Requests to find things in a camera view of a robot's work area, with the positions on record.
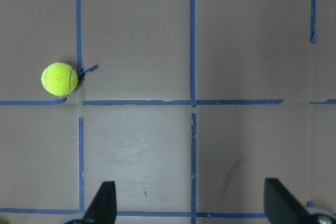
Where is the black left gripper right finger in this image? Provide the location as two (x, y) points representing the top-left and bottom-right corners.
(264, 178), (310, 223)

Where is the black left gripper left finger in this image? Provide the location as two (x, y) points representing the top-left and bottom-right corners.
(82, 181), (117, 223)

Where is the yellow tennis ball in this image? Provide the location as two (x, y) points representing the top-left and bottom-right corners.
(40, 62), (78, 97)

